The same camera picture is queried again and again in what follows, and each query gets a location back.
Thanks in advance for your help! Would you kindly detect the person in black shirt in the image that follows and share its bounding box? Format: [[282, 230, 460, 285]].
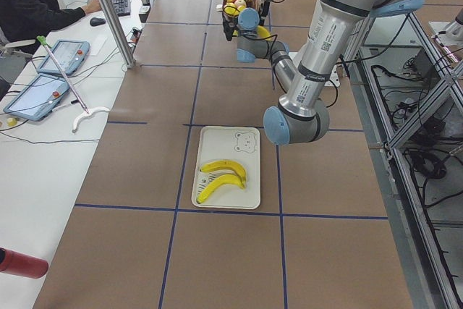
[[1, 0, 101, 43]]

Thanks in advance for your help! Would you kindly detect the yellow banana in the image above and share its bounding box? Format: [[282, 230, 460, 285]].
[[200, 159, 247, 183], [256, 25, 273, 41], [196, 174, 246, 204]]

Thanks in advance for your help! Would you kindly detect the brown wicker basket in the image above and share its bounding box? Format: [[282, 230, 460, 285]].
[[222, 0, 257, 16]]

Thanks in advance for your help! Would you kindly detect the metal grabber stick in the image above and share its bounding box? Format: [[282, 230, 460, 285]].
[[36, 35, 110, 134]]

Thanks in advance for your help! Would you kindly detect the white bear print tray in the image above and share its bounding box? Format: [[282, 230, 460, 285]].
[[191, 126, 260, 210]]

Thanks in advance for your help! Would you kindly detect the blue teach pendant far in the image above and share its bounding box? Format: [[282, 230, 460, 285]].
[[36, 40, 90, 76]]

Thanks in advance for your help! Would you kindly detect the black computer mouse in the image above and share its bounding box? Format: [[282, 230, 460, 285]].
[[89, 17, 106, 27]]

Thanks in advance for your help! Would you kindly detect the red pink apple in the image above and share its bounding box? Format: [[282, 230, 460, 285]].
[[234, 0, 247, 11]]

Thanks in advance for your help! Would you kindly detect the yellow lemon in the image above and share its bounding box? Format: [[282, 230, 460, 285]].
[[223, 3, 239, 17]]

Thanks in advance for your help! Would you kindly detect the blue teach pendant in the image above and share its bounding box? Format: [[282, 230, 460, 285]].
[[4, 73, 69, 122], [36, 40, 90, 76]]

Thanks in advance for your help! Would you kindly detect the red water bottle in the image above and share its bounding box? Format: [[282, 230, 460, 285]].
[[1, 248, 48, 279]]

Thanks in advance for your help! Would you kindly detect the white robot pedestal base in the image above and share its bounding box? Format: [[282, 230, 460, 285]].
[[289, 50, 343, 88]]

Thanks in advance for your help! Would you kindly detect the blue teach pendant near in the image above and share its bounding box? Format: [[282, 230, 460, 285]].
[[4, 73, 69, 122]]

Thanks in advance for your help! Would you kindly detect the aluminium frame post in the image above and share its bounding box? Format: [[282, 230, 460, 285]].
[[100, 0, 135, 69]]

